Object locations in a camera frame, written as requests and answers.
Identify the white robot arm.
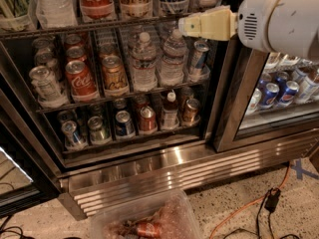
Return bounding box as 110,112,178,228
178,0,319,62

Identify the right water bottle middle shelf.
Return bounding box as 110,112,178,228
159,29,187,87

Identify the left water bottle middle shelf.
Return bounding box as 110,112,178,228
131,32,158,92

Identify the amber drink bottle top shelf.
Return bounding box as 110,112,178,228
120,0,153,19

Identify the steel fridge glass door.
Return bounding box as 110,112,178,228
212,0,319,153

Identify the white cap juice bottle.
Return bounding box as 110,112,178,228
160,92,178,130

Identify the red can bottom shelf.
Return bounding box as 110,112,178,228
139,106,158,134

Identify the red Coca-Cola bottle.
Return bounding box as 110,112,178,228
79,0,114,22

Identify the stainless steel fridge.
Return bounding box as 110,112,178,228
0,0,318,220

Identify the clear water bottle top shelf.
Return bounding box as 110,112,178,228
36,0,77,29

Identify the blue silver energy can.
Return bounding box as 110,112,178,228
188,40,209,82

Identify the white can behind glass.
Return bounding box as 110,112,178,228
246,88,262,115

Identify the copper can bottom right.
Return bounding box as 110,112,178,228
181,98,200,123

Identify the blue pepsi can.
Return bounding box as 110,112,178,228
277,81,299,106
259,83,279,108

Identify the gold soda can front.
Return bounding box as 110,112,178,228
102,55,130,97

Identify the dark blue can bottom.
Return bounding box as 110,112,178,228
115,111,136,139

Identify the red Coca-Cola can front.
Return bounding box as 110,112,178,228
65,60,99,103

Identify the green silver can bottom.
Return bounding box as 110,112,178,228
88,117,112,145

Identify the silver white can front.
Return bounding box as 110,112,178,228
29,66,69,109

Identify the black power adapter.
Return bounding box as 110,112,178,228
264,189,281,213

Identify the blue white can bottom left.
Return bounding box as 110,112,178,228
61,120,88,150

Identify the clear plastic bin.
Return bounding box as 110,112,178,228
90,189,203,239

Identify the green striped drink carton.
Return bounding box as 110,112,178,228
0,0,37,32

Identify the red can in bin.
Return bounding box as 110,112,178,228
136,221,161,238

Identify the orange extension cable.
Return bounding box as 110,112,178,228
208,161,293,239

